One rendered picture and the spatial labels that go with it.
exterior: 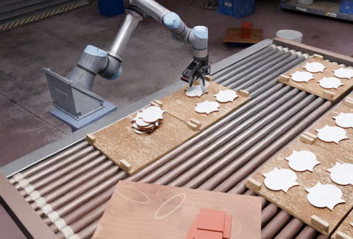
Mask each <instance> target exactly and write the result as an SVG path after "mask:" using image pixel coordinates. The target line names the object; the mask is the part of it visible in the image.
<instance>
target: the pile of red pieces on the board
mask: <svg viewBox="0 0 353 239"><path fill-rule="evenodd" d="M231 226H232V216H231V215H226V214H225V211H220V210H212V209H203V208H200V214H198V215H197V218H196V220H194V223H193V226H190V230H189V232H187V235H186V239H230V238H231Z"/></svg>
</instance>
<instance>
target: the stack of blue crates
mask: <svg viewBox="0 0 353 239"><path fill-rule="evenodd" d="M98 2H99V3H98V7H99V10H100V14H103V15H106V16H109V17H113V16H116V15H119V14H122V13H124V7H123V0H98Z"/></svg>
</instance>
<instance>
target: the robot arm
mask: <svg viewBox="0 0 353 239"><path fill-rule="evenodd" d="M123 1H124V2H125V3H126V4H127V7H126V9H125V12H126V15H125V17H124V19H123V21H122V23H121V25H120V27H119V29H118V31H117V33H116V35H115V37H114V39H113V41H112V43H111V45H110V47H109V49H108V50H107V51H103V50H101V49H99V48H97V47H94V46H92V45H88V46H87V47H86V49H85V50H84V52H83V54H82V56H81V58H80V60H79V62H78V63H77V65H76V67H75V68H74V69H73V70H72V71H71V72H70V73H69V74H68V75H67V76H66V78H65V79H67V80H69V81H72V82H73V83H75V84H77V85H79V86H81V87H83V88H85V89H87V90H89V91H92V89H93V84H94V79H95V76H96V74H98V75H100V76H101V77H102V78H104V79H107V80H114V79H116V78H117V77H118V76H119V75H120V74H121V70H122V69H121V63H122V59H121V56H122V54H123V52H124V50H125V48H126V46H127V44H128V42H129V40H130V38H131V36H132V34H133V32H134V30H135V28H136V26H137V24H138V22H139V21H141V20H143V19H144V18H146V17H147V16H149V15H150V16H152V17H153V18H155V19H156V20H157V21H159V22H160V23H162V24H163V25H164V26H165V27H167V28H168V29H169V30H170V31H172V36H173V38H174V39H175V40H178V41H183V42H186V43H190V44H193V59H194V60H193V61H192V62H191V63H190V64H189V65H188V67H187V68H186V69H185V70H184V72H183V73H182V75H183V77H184V78H187V79H188V80H189V87H191V86H192V83H193V81H195V80H196V78H198V79H199V78H200V80H199V83H200V85H201V89H202V93H203V94H205V91H206V88H207V87H208V86H209V85H210V83H209V82H208V81H206V79H205V76H206V75H210V72H209V73H208V69H211V66H210V65H208V62H209V55H208V54H207V38H208V34H207V28H206V27H205V26H195V27H194V28H193V29H190V28H187V26H186V25H185V24H184V22H183V21H182V20H181V19H180V18H179V16H178V15H177V14H176V13H174V12H170V11H169V10H167V9H166V8H164V7H163V6H162V5H160V4H159V3H157V2H156V1H154V0H123Z"/></svg>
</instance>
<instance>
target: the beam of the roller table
mask: <svg viewBox="0 0 353 239"><path fill-rule="evenodd" d="M272 43H273V40H271V39H268V38H267V39H265V40H263V41H261V42H259V43H257V44H255V45H253V46H251V47H248V48H246V49H244V50H242V51H240V52H238V53H236V54H234V55H232V56H229V57H227V58H225V59H223V60H221V61H219V62H218V63H216V64H213V65H211V69H210V75H208V76H212V75H214V74H216V73H218V72H220V71H221V70H223V69H225V68H227V67H229V66H231V65H233V64H235V63H237V62H239V61H241V60H243V59H245V58H247V57H249V56H251V55H253V54H255V53H257V52H259V51H261V50H263V49H265V48H267V47H268V46H270V45H272ZM187 85H189V83H188V82H185V81H183V80H180V81H178V82H176V83H174V84H172V85H170V86H168V87H166V88H163V89H161V90H159V91H157V92H155V93H153V94H151V95H149V96H147V97H145V98H143V99H141V100H139V101H137V102H135V103H133V104H131V105H128V106H126V107H124V108H122V109H120V110H118V111H116V112H114V113H112V114H110V115H108V116H106V117H104V118H102V119H100V120H98V121H95V122H93V123H91V124H89V125H87V126H85V127H83V128H81V129H79V130H77V131H75V132H73V133H71V134H69V135H67V136H65V137H63V138H60V139H58V140H56V141H54V142H52V143H50V144H48V145H46V146H44V147H42V148H40V149H38V150H36V151H34V152H32V153H30V154H27V155H25V156H23V157H21V158H19V159H17V160H15V161H13V162H11V163H9V164H7V165H5V166H3V167H1V168H0V173H3V174H4V175H5V176H6V177H7V178H8V179H10V178H12V177H13V176H14V175H16V174H18V173H21V172H23V171H25V170H27V169H29V168H31V167H33V166H35V165H37V164H39V163H41V162H43V161H45V160H47V159H49V158H51V157H53V156H55V155H57V154H59V153H61V152H63V151H65V150H67V149H69V148H71V147H73V146H74V145H76V144H78V143H80V142H82V141H84V140H85V138H86V134H87V133H90V134H94V133H96V132H98V131H100V130H102V129H104V128H106V127H108V126H110V125H112V124H114V123H116V122H118V121H120V120H122V119H124V118H126V117H128V116H130V115H132V114H134V113H136V112H138V111H140V110H142V109H144V108H146V107H148V106H150V105H151V102H152V101H154V100H157V101H158V100H160V99H162V98H164V97H166V96H168V95H170V94H172V93H174V92H176V91H178V90H180V89H182V88H183V87H185V86H187Z"/></svg>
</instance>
